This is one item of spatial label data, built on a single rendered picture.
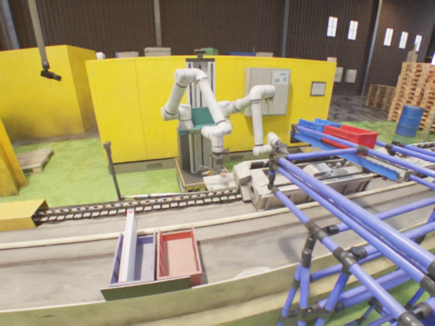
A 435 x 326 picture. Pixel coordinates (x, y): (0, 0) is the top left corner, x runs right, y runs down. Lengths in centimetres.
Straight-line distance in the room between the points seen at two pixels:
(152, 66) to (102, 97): 88
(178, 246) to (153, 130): 251
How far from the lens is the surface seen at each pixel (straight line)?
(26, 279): 147
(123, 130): 355
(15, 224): 185
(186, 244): 126
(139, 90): 338
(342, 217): 61
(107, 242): 142
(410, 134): 804
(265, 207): 146
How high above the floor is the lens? 169
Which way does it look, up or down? 26 degrees down
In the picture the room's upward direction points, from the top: straight up
